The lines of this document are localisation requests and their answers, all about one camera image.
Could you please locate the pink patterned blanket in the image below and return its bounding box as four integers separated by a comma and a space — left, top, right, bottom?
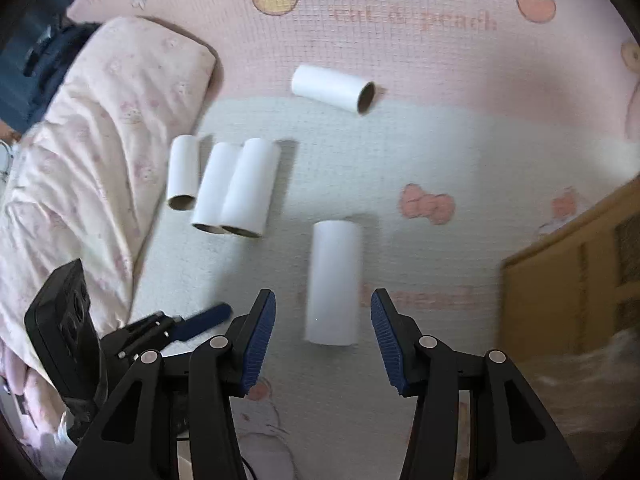
1, 18, 216, 479

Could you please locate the white cardboard tube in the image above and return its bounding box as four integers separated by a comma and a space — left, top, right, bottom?
191, 142, 241, 234
166, 134, 200, 210
219, 138, 281, 237
291, 64, 376, 114

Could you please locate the white tube in box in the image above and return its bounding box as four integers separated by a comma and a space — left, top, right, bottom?
305, 220, 363, 347

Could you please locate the brown cardboard box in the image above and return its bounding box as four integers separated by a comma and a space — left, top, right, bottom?
498, 178, 639, 361

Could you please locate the black tracking camera box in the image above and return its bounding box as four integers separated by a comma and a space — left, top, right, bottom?
24, 259, 107, 417

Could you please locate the pink hello kitty mat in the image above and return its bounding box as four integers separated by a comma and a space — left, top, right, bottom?
70, 0, 639, 479

